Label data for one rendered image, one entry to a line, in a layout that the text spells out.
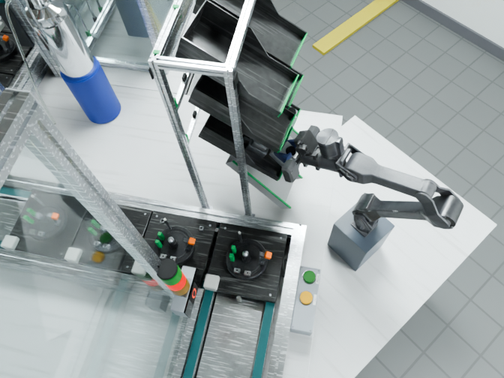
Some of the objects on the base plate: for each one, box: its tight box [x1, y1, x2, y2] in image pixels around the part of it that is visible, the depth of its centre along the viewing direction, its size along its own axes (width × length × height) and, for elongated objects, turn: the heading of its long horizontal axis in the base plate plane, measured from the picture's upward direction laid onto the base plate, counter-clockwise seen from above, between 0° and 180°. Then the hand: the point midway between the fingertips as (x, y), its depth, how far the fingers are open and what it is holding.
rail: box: [267, 223, 307, 378], centre depth 130 cm, size 6×89×11 cm, turn 170°
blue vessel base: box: [60, 56, 121, 124], centre depth 176 cm, size 16×16×27 cm
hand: (287, 150), depth 123 cm, fingers closed on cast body, 4 cm apart
